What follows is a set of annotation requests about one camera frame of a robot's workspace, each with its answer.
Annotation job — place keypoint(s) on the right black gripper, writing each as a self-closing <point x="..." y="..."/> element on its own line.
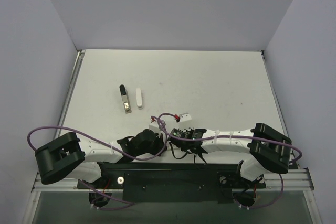
<point x="174" y="140"/>

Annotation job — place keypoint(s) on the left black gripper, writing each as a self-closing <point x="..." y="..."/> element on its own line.
<point x="159" y="146"/>

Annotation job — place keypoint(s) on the white stapler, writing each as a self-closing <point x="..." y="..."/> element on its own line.
<point x="139" y="98"/>

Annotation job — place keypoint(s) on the small metal stapler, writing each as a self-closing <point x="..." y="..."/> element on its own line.
<point x="125" y="99"/>

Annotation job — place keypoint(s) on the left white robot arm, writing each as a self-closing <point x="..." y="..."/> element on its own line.
<point x="69" y="156"/>

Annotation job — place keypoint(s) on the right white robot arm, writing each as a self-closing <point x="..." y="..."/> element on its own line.
<point x="268" y="149"/>

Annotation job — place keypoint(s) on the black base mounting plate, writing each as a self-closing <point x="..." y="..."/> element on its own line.
<point x="138" y="183"/>

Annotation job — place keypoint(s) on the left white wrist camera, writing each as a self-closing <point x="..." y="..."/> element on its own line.
<point x="154" y="127"/>

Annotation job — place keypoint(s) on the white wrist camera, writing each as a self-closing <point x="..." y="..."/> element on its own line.
<point x="154" y="127"/>
<point x="182" y="117"/>

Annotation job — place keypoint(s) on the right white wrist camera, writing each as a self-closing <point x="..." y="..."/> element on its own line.
<point x="182" y="117"/>

